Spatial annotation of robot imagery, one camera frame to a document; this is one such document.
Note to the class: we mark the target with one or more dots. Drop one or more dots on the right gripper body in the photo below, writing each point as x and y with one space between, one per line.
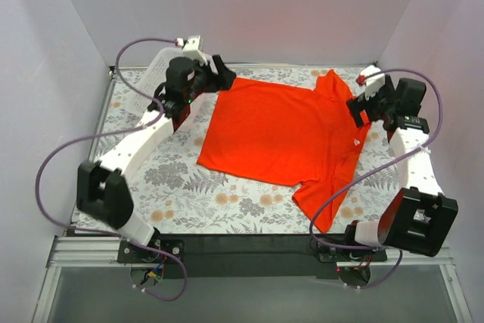
366 107

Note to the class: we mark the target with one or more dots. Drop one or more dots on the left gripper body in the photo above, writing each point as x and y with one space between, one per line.
212 74

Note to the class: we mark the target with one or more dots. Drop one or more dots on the orange t shirt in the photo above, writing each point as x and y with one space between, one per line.
287 135

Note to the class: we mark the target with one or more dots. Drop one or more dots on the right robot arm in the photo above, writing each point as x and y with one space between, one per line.
420 216

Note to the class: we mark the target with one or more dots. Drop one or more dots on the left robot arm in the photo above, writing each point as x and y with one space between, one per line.
102 186

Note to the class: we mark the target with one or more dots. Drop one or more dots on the white plastic basket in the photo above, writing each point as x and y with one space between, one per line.
154 75

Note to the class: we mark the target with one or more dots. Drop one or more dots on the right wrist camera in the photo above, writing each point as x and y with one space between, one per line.
373 80

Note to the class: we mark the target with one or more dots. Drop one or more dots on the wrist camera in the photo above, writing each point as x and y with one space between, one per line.
192 49
373 80

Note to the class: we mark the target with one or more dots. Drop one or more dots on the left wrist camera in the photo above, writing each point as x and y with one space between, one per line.
192 49

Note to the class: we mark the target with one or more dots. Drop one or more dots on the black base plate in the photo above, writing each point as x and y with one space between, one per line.
255 255

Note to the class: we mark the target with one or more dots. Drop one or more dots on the aluminium table frame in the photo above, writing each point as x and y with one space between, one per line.
170 267

